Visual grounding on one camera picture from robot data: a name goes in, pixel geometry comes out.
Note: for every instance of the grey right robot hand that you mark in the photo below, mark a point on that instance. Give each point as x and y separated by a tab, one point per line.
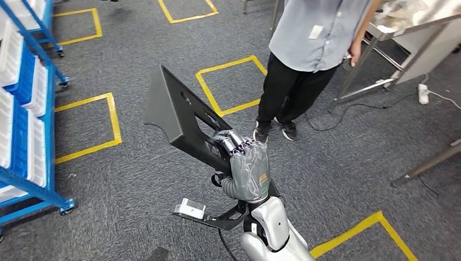
250	173

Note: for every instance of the clear plastic bag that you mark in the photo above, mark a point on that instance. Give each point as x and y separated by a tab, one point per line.
414	10

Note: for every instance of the black plastic panel part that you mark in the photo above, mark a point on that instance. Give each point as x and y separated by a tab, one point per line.
173	108

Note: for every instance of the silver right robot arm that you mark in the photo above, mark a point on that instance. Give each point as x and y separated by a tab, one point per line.
277	230

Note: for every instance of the person's left hand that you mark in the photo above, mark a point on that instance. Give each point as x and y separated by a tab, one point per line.
354	52

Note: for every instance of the white panel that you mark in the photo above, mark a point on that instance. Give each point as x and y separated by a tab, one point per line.
428	54

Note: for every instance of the white power strip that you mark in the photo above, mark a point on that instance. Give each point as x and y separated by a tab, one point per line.
423	94

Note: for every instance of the person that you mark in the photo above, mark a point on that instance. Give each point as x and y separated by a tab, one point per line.
313	36

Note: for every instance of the steel table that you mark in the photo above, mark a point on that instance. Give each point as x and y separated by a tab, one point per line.
376	32

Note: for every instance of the black camera bracket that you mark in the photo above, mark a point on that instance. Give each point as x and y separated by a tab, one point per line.
227	219

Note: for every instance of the blue steel shelf rack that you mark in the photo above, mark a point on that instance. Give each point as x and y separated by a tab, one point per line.
50	151
49	14

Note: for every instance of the white plastic bin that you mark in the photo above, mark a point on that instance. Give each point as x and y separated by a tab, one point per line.
21	10
37	93
5	129
37	155
10	54

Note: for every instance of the person's left forearm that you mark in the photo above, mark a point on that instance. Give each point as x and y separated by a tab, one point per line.
365	25

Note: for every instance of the grey handheld controller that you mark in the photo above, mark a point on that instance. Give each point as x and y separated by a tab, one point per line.
346	64

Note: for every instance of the blue plastic bin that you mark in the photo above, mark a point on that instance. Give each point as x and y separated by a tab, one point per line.
25	79
20	144

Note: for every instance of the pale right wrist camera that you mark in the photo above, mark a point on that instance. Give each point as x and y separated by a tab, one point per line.
191	208

